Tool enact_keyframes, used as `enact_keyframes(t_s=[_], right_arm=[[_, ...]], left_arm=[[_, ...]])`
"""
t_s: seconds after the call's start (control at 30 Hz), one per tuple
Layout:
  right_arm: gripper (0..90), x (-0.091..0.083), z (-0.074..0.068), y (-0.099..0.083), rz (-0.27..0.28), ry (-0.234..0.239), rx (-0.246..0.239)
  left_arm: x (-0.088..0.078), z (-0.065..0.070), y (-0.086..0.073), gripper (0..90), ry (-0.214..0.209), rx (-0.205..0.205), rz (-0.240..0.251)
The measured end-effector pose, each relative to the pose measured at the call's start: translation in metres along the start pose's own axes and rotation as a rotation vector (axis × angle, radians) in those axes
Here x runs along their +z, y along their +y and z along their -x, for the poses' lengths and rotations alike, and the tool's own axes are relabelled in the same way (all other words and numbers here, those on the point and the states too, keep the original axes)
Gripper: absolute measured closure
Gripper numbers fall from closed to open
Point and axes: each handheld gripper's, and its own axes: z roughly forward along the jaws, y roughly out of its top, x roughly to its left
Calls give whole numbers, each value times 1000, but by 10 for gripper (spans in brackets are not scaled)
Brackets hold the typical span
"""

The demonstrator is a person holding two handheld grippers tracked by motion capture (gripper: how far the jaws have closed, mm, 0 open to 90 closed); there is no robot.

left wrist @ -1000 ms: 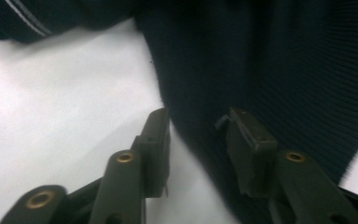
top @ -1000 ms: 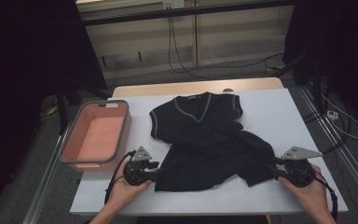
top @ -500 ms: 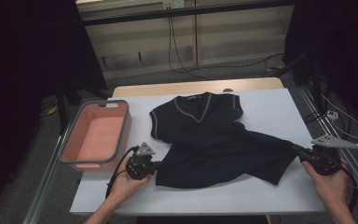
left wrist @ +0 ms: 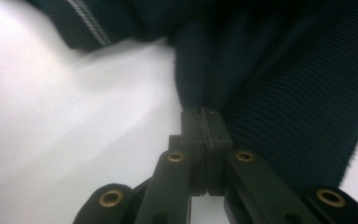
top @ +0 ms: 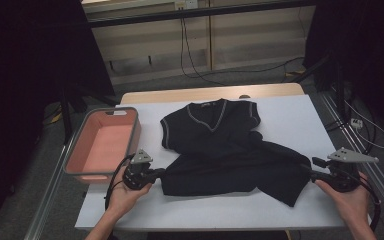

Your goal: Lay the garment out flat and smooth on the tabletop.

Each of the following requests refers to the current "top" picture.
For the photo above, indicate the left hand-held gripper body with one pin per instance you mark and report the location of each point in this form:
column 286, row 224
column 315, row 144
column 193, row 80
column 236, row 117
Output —
column 141, row 157

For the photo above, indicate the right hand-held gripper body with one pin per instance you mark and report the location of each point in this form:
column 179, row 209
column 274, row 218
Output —
column 350, row 155

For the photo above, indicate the pink basket with grey rim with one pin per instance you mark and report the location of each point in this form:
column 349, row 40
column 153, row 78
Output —
column 106, row 143

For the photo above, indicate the black knit vest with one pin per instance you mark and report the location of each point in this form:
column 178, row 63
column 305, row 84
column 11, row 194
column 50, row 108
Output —
column 220, row 156

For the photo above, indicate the person's left hand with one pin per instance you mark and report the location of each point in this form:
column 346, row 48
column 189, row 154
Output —
column 123, row 200

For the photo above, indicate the person's right hand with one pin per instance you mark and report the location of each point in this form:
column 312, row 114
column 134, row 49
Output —
column 353, row 205

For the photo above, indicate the white power strip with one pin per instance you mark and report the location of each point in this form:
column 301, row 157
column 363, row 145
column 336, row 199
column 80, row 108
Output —
column 357, row 123

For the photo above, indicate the black metal stand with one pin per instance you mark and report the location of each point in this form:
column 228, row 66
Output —
column 339, row 90

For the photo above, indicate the black tripod stand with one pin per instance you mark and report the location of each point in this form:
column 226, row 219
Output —
column 66, row 113

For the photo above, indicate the dark table grommet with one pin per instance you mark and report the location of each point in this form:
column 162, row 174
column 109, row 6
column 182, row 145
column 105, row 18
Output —
column 244, row 97

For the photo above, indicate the black curtain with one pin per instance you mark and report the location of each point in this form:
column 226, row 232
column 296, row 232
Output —
column 20, row 66
column 373, row 50

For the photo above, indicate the beige cabinet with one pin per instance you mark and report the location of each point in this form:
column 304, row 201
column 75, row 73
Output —
column 256, row 36

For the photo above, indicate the black horizontal bar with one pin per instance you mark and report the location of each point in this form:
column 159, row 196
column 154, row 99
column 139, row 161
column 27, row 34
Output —
column 193, row 13

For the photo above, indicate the white wall socket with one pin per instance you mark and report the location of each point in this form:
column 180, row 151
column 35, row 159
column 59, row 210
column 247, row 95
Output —
column 186, row 4

